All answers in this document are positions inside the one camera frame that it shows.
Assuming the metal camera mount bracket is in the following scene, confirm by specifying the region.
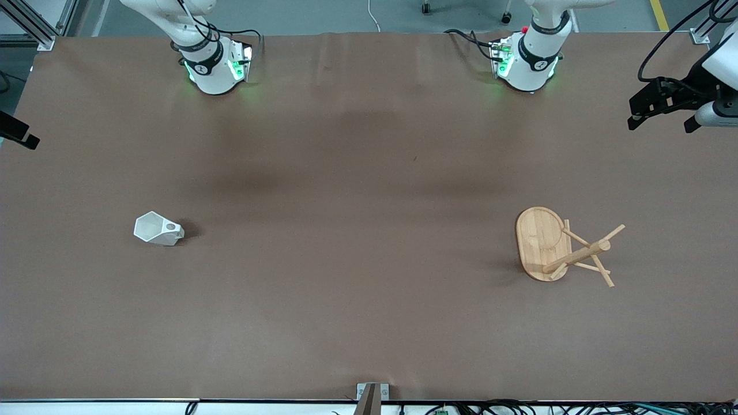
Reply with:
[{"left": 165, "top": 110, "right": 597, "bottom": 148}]
[{"left": 356, "top": 383, "right": 390, "bottom": 415}]

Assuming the black left base cable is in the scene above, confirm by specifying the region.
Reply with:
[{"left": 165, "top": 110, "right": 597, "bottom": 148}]
[{"left": 444, "top": 29, "right": 502, "bottom": 62}]

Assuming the black cable bundle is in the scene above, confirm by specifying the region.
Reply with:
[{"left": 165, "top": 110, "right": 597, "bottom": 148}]
[{"left": 427, "top": 399, "right": 738, "bottom": 415}]

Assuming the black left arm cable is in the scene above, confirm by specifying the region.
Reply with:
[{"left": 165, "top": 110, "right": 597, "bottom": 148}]
[{"left": 637, "top": 0, "right": 738, "bottom": 82}]

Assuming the black right base cable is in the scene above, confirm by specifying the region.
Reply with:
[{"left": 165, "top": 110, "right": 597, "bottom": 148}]
[{"left": 222, "top": 29, "right": 263, "bottom": 58}]

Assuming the black base cable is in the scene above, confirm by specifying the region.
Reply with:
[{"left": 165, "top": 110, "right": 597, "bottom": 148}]
[
  {"left": 444, "top": 29, "right": 502, "bottom": 62},
  {"left": 222, "top": 29, "right": 263, "bottom": 58}
]

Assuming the brown table cover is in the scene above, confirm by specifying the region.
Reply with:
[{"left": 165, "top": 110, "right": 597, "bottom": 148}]
[{"left": 0, "top": 32, "right": 738, "bottom": 402}]

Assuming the wooden cup rack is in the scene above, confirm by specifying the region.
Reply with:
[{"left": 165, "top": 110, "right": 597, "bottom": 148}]
[{"left": 515, "top": 206, "right": 626, "bottom": 288}]

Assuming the white faceted cup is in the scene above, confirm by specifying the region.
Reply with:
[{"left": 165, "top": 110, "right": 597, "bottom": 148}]
[{"left": 133, "top": 211, "right": 185, "bottom": 247}]

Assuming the aluminium frame post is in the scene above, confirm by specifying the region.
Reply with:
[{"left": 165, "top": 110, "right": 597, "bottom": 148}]
[
  {"left": 0, "top": 0, "right": 78, "bottom": 50},
  {"left": 689, "top": 0, "right": 738, "bottom": 46}
]

